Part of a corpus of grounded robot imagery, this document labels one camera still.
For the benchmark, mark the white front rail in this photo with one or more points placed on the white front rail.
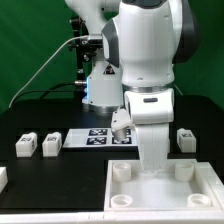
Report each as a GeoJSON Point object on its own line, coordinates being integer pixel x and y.
{"type": "Point", "coordinates": [198, 217]}

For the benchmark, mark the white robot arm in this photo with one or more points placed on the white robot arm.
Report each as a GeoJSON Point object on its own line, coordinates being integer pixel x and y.
{"type": "Point", "coordinates": [136, 43]}

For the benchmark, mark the white marker base plate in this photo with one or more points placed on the white marker base plate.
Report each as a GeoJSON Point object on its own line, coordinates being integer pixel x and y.
{"type": "Point", "coordinates": [96, 137]}

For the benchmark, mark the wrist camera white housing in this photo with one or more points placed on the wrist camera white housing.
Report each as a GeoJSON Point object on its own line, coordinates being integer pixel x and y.
{"type": "Point", "coordinates": [120, 122]}

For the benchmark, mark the white square tabletop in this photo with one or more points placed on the white square tabletop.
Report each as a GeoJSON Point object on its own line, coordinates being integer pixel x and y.
{"type": "Point", "coordinates": [183, 185]}

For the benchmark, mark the white block left edge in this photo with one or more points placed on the white block left edge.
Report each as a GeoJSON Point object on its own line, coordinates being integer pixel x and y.
{"type": "Point", "coordinates": [3, 178]}

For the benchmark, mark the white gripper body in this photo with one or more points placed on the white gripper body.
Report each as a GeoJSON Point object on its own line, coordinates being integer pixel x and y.
{"type": "Point", "coordinates": [151, 114]}

